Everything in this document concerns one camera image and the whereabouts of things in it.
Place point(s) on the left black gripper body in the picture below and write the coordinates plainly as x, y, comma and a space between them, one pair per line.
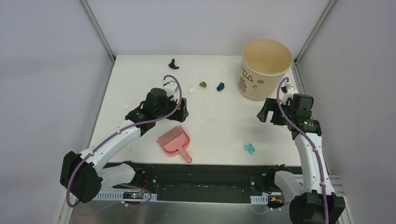
182, 110

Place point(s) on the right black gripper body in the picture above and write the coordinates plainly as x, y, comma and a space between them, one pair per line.
279, 118

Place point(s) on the pink plastic dustpan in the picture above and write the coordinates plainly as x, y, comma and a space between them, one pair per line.
174, 142

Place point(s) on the light blue paper scrap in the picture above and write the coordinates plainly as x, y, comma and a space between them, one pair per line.
249, 148

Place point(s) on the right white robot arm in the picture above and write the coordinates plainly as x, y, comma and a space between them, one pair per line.
312, 201

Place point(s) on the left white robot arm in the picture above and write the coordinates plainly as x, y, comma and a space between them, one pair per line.
84, 174

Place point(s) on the green paper scrap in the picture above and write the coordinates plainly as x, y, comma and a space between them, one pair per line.
203, 84

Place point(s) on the beige cartoon paper bucket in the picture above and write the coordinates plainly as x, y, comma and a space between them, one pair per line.
264, 62

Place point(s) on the dark blue paper scrap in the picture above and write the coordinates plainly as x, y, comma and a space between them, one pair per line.
220, 87

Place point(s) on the black paper scrap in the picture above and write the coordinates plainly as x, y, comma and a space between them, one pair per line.
172, 64

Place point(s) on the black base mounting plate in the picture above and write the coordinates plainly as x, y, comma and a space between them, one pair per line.
202, 183

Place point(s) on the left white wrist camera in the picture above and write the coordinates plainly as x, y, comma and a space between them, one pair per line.
171, 89

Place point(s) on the right white cable duct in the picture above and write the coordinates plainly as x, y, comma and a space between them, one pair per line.
261, 200

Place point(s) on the white cable duct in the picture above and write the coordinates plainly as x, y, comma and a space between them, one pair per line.
127, 196
261, 200

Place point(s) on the left white cable duct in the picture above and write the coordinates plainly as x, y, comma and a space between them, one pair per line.
127, 196

